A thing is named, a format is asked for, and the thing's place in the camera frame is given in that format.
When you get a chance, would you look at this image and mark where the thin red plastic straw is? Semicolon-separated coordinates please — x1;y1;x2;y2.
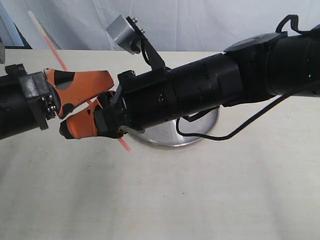
27;10;133;153

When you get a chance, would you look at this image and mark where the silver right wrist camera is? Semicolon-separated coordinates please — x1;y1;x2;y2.
106;14;144;55

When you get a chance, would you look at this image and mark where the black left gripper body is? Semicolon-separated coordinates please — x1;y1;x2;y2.
18;71;57;131

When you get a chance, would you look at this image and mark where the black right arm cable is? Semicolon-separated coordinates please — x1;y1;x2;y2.
175;83;320;142

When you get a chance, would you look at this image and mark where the white backdrop cloth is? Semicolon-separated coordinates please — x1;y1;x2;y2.
0;0;320;52

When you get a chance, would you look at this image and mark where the round stainless steel plate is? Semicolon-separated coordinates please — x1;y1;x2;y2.
130;108;220;147

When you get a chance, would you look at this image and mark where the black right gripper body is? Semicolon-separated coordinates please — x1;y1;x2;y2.
93;68;182;139

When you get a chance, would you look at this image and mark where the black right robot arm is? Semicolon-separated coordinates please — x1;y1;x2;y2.
59;14;320;140

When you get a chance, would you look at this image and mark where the dark panel behind cloth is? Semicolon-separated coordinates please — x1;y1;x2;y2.
0;3;32;50

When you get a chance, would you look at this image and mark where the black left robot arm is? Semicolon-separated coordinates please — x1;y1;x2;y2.
0;64;114;139

